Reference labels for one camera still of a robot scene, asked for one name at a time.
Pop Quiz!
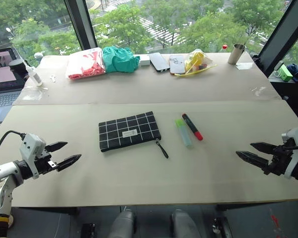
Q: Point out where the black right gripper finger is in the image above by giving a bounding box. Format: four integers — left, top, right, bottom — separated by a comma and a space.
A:
235, 151, 271, 170
250, 141, 279, 156

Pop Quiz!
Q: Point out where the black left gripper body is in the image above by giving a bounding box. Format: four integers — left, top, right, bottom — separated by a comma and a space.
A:
34, 150, 58, 175

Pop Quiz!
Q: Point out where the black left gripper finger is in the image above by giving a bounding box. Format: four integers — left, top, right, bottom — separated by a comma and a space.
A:
44, 141, 69, 153
56, 154, 82, 173

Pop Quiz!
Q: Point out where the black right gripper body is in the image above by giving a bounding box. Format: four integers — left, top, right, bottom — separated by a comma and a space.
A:
263, 138, 298, 177

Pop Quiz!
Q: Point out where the black white-grid pencil case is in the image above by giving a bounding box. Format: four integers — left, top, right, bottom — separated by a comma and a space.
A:
98, 111, 169, 159

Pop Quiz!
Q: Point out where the red marker pen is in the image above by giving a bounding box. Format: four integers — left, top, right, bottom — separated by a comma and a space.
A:
181, 113, 204, 141

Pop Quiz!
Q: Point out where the green highlighter pen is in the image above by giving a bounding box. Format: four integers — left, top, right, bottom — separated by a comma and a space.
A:
174, 119, 194, 149

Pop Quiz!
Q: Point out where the clear bag with yellow items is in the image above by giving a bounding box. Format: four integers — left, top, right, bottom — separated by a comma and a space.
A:
174, 49, 218, 77

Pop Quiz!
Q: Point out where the white squeeze bottle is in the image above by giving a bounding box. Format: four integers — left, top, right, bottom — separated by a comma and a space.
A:
23, 60, 44, 87

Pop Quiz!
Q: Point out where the green box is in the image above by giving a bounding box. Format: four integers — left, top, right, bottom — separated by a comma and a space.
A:
279, 64, 294, 82

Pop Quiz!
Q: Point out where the grey rounded shape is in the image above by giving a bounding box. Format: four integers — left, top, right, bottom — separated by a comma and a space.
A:
106, 209, 136, 238

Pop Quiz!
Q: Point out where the grey laptop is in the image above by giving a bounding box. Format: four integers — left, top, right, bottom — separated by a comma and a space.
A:
0, 47, 25, 123

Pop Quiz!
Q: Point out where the white paper slip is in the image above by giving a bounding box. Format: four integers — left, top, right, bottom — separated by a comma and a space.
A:
235, 62, 253, 70

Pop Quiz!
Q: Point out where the red white packaged cloth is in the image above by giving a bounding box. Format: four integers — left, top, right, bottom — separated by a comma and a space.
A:
65, 47, 107, 80

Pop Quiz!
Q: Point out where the black round speaker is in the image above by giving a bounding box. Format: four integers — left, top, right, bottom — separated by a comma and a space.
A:
9, 59, 28, 75

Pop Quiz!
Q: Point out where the metal cup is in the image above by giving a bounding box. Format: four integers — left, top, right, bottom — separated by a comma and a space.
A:
227, 43, 246, 65

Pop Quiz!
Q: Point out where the green crumpled cloth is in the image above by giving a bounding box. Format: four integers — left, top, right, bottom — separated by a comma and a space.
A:
102, 46, 141, 74

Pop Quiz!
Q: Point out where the dark broad window pillar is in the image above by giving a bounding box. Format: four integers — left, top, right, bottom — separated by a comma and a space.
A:
258, 0, 298, 77

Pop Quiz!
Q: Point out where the white patterned smartphone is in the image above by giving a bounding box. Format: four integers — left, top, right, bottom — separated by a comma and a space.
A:
168, 55, 186, 74

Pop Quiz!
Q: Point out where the small white box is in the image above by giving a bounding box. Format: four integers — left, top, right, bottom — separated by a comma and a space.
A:
140, 54, 151, 67

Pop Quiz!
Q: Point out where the dark slim window pillar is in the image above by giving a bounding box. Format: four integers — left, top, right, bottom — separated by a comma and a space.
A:
64, 0, 98, 50

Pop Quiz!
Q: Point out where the silver power bank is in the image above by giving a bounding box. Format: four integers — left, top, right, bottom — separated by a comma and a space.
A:
149, 52, 170, 73

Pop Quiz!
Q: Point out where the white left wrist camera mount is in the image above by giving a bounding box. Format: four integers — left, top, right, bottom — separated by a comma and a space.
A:
19, 133, 47, 180

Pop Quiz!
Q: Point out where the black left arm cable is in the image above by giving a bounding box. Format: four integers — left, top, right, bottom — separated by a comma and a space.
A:
0, 130, 27, 167

